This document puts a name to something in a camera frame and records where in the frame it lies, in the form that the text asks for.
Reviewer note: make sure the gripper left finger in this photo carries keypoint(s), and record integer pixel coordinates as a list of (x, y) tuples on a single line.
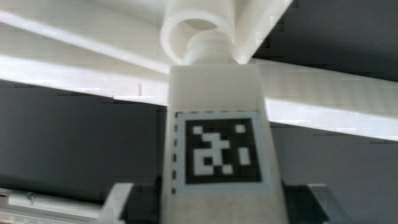
[(114, 204)]

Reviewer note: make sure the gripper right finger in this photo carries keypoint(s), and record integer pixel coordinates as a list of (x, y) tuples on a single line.
[(329, 204)]

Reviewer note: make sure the white table leg with tag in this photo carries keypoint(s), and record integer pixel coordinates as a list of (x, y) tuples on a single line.
[(223, 187)]

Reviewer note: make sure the white square tabletop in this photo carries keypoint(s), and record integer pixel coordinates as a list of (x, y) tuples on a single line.
[(162, 51)]

